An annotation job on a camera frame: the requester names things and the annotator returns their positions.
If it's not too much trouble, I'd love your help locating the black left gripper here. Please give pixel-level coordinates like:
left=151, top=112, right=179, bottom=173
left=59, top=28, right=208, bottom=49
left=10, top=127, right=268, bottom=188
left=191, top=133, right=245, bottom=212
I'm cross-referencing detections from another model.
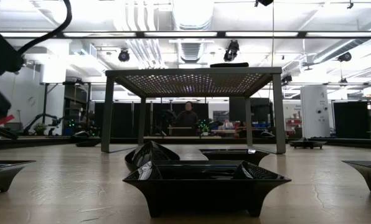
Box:
left=0, top=23, right=25, bottom=118

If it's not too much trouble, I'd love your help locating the square black plastic plate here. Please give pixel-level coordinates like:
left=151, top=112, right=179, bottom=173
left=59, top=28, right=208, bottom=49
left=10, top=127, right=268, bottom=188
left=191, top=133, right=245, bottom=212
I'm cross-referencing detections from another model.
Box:
left=0, top=160, right=36, bottom=193
left=199, top=148, right=270, bottom=166
left=342, top=160, right=371, bottom=194
left=122, top=160, right=292, bottom=218

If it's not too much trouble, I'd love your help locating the small black plate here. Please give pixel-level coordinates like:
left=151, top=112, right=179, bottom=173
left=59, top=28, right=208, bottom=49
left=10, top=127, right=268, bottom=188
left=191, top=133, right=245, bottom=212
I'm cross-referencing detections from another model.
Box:
left=75, top=138, right=101, bottom=147

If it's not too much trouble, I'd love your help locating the round ridged black plate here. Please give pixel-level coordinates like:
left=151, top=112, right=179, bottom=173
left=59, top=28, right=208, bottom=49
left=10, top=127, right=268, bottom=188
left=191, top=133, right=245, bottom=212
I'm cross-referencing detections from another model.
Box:
left=124, top=140, right=181, bottom=172

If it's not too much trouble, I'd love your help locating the white box fixture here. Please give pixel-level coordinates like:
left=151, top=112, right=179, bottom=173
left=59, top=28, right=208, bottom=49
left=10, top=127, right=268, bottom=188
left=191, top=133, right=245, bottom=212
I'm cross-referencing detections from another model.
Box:
left=39, top=60, right=67, bottom=84

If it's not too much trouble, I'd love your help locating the potted green plant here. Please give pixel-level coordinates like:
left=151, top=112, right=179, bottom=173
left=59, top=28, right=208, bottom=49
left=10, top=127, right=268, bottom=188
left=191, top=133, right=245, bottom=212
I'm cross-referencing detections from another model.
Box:
left=32, top=123, right=48, bottom=136

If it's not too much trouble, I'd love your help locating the black partition screen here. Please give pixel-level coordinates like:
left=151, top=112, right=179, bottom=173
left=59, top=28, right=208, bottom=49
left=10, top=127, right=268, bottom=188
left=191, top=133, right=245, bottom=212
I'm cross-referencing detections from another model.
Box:
left=333, top=101, right=371, bottom=139
left=93, top=102, right=210, bottom=138

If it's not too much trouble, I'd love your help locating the ceiling air vent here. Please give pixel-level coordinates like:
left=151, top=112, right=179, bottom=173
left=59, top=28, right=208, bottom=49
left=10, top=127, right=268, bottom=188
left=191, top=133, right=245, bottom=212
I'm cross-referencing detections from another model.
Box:
left=178, top=42, right=202, bottom=63

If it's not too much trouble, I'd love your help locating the grey perforated metal shelf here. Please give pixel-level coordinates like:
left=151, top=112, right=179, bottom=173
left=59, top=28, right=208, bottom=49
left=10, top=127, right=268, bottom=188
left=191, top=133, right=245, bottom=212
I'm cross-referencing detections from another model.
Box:
left=100, top=67, right=286, bottom=155

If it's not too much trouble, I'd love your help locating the person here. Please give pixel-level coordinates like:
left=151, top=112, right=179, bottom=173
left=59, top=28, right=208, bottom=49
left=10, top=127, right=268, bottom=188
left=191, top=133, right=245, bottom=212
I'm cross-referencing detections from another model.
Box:
left=176, top=101, right=199, bottom=137

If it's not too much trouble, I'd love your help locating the black cabinet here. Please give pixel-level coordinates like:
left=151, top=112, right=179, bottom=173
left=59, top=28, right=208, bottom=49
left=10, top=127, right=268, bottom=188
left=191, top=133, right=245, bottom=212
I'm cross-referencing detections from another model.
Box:
left=228, top=97, right=272, bottom=138

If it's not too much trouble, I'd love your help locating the shelf with red bins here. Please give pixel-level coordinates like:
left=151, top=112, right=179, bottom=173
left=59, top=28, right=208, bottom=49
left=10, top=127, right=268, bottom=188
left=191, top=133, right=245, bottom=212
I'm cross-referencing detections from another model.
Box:
left=284, top=117, right=302, bottom=138

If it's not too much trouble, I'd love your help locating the white pillar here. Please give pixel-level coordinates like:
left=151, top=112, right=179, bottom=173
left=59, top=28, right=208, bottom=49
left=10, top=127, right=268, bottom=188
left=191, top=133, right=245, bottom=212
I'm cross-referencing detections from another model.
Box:
left=299, top=85, right=331, bottom=139

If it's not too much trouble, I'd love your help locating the black metal frame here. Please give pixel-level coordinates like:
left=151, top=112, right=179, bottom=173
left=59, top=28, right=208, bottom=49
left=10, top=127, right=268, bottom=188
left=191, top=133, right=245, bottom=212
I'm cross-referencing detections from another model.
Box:
left=39, top=81, right=93, bottom=127

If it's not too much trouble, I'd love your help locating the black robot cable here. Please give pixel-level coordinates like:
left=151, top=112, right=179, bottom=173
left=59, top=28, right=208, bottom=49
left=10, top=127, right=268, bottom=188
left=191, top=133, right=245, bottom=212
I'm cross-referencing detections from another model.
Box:
left=17, top=0, right=73, bottom=55

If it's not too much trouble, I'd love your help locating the black table border rail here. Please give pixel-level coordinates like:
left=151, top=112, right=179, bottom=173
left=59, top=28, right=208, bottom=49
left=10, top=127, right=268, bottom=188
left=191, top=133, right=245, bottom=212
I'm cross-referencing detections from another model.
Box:
left=0, top=136, right=371, bottom=151

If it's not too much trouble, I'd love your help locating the silver ventilation duct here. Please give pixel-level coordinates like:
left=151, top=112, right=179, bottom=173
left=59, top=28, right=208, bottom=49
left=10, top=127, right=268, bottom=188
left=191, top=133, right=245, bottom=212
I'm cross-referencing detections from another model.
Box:
left=171, top=0, right=216, bottom=31

